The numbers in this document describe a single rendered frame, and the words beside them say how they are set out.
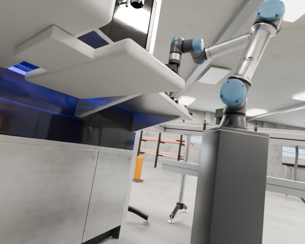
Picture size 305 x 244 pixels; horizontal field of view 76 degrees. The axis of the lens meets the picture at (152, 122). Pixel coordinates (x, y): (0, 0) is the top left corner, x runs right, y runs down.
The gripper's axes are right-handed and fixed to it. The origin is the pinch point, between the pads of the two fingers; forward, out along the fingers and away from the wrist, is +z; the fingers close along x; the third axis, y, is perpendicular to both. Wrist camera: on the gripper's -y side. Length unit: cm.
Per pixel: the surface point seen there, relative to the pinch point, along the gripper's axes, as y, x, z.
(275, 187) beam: 101, -64, 48
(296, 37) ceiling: 336, -107, -232
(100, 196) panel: -4, 31, 64
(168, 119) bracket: 15.6, 4.4, 12.3
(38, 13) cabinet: -83, -15, 16
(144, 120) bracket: 15.6, 21.7, 14.2
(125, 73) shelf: -67, -20, 18
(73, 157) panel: -30, 31, 42
